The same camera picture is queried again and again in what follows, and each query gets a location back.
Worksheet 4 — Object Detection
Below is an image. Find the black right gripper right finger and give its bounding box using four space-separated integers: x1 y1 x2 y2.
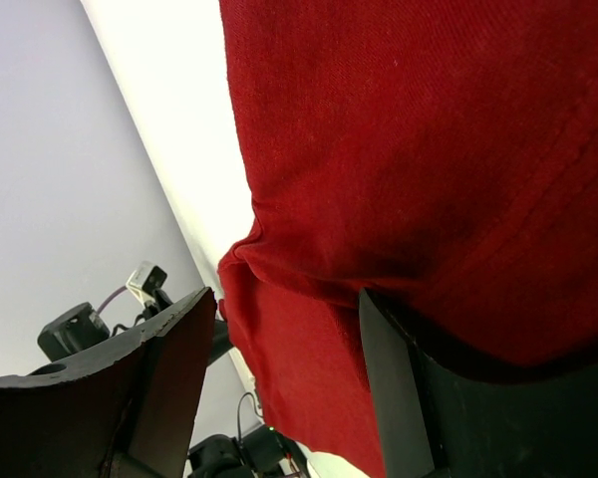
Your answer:
359 289 598 477

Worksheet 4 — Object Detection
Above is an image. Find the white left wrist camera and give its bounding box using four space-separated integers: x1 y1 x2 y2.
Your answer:
125 261 167 305

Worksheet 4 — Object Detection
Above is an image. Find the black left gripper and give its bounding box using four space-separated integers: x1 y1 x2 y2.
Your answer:
36 288 233 369

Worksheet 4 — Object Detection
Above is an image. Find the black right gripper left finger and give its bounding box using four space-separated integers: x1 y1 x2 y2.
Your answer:
0 288 215 477

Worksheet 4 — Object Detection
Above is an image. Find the dark red t shirt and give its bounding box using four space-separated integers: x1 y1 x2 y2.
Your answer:
218 1 598 477

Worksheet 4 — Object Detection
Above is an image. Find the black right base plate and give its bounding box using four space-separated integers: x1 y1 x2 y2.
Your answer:
186 390 313 478

